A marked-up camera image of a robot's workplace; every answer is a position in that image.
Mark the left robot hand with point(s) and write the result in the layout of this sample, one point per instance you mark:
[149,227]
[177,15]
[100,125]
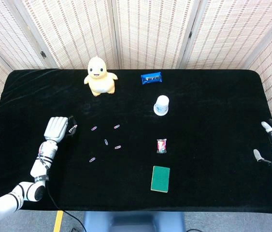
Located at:
[56,128]

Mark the white magnetic bar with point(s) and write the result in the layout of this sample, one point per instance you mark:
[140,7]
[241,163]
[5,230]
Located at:
[73,128]

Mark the silver paper clip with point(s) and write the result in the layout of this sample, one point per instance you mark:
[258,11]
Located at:
[94,128]
[106,141]
[118,147]
[92,159]
[117,126]

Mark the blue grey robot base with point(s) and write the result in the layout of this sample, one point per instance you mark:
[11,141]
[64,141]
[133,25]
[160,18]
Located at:
[133,222]

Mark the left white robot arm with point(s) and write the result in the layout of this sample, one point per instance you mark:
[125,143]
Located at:
[38,169]

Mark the yellow duck plush toy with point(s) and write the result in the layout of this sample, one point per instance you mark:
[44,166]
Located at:
[100,79]

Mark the black screen hinge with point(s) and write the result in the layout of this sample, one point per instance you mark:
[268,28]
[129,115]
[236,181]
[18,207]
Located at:
[190,34]
[43,54]

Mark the black velvet tablecloth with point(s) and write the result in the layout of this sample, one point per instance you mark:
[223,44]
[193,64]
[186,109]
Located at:
[198,145]

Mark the yellow floor tape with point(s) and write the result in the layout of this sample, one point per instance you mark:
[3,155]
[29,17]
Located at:
[58,221]

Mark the blue snack packet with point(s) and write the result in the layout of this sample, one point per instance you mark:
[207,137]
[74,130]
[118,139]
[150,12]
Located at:
[151,78]

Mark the small red white snack packet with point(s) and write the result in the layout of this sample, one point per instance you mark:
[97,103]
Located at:
[161,145]

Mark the clear plastic cup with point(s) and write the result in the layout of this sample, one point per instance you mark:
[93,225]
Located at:
[161,106]

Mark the green yellow sponge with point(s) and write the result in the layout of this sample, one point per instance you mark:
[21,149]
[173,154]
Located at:
[160,178]

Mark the bamboo folding screen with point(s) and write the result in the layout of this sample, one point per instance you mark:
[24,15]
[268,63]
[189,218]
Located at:
[150,31]

